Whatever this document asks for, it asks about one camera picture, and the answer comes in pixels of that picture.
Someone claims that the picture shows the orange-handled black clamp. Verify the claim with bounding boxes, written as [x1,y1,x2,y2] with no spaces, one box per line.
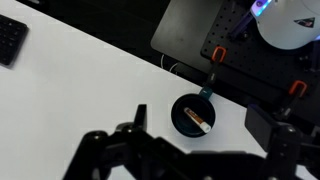
[201,45,228,93]
[271,79,308,123]

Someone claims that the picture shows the dark teal mug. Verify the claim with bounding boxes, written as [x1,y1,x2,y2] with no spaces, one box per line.
[170,85,217,138]

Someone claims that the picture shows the orange white dry-erase marker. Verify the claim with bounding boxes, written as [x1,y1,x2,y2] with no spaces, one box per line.
[183,107,212,133]

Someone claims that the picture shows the white cable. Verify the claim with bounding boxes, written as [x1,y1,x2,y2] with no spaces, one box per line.
[159,53,183,74]

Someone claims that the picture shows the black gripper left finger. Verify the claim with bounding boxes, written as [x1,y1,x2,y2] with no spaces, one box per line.
[63,103,191,180]

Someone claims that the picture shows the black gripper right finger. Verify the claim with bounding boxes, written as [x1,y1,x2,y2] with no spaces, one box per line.
[244,103,320,180]

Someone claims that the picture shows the black pegboard plate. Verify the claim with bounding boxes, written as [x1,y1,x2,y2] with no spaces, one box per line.
[199,0,320,126]

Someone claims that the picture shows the black keyboard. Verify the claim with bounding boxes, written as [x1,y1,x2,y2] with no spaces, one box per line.
[0,13,29,67]

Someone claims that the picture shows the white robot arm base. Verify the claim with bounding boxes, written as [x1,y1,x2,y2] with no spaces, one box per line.
[249,0,320,51]

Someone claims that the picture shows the dark gray cart top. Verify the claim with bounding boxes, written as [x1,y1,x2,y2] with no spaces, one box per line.
[150,0,224,73]

